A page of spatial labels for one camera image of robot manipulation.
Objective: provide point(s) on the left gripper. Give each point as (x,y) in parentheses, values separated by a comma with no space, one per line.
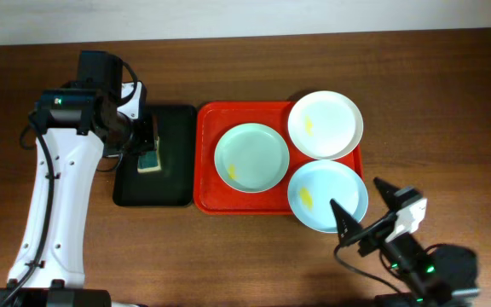
(147,139)

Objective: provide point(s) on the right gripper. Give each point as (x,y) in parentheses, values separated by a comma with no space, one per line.
(352,228)

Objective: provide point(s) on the green and yellow sponge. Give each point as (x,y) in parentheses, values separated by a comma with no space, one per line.
(150,161)

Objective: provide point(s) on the pale green plate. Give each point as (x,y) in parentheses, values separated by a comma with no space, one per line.
(251,158)

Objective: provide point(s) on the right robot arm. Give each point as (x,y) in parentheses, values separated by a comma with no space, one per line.
(438,275)

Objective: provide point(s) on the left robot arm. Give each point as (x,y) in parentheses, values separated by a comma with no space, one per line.
(49,267)

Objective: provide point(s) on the black rectangular tray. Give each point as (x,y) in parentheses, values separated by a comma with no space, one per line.
(171,184)

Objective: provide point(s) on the red plastic tray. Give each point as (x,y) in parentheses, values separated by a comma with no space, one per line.
(211,194)

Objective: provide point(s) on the light blue plate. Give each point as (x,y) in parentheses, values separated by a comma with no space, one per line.
(315,184)

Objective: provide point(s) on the white plate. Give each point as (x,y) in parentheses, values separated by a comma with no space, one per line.
(325,125)

